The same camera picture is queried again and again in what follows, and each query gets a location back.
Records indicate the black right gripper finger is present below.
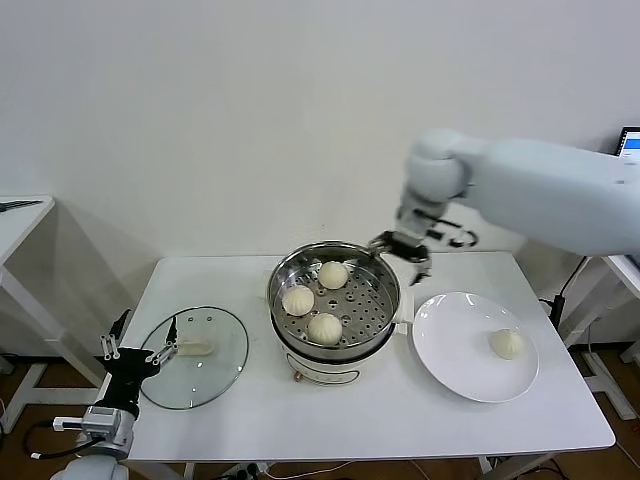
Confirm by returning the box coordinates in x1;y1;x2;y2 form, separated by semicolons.
408;257;434;287
367;230;396;254

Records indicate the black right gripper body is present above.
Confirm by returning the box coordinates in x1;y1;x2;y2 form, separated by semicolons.
387;232;432;265

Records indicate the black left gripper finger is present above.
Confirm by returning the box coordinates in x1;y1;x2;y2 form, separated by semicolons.
98;308;132;362
144;317;179;366

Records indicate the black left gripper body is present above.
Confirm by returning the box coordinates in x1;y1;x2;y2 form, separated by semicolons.
99;346;158;416

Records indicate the round glass pot lid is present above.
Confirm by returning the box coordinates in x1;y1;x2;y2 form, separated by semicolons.
139;306;250;411

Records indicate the white steamed baozi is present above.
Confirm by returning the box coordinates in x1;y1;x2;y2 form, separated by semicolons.
306;312;344;346
318;260;350;290
281;285;316;317
488;328;527;361

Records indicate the stainless steel steamer basket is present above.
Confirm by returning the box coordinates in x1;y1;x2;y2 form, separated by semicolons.
266;241;402;351

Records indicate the white round plate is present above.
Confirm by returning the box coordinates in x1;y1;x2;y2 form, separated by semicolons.
410;291;540;404

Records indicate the white side table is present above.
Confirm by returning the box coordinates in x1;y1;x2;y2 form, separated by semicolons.
0;195;106;436
552;249;640;421

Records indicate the white electric cooker pot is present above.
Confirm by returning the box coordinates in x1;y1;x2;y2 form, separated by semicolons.
253;287;415;386

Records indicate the white power strip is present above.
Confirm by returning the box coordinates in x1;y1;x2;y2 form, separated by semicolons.
218;462;271;480

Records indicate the dark grey flat device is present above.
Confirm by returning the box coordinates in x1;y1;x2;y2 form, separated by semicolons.
0;199;42;214

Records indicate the grey open laptop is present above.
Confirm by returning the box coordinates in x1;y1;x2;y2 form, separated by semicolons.
616;126;640;162

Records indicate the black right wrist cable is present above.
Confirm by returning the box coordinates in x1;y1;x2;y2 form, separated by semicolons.
424;222;480;250

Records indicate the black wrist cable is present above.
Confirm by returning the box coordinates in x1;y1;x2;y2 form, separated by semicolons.
24;417;104;461
424;222;480;250

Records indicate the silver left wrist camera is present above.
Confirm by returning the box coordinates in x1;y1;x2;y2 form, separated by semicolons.
81;406;121;440

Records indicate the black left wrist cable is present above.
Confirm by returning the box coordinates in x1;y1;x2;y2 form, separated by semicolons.
24;417;104;461

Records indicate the black power cable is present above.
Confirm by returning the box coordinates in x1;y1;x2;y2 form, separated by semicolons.
537;257;589;341

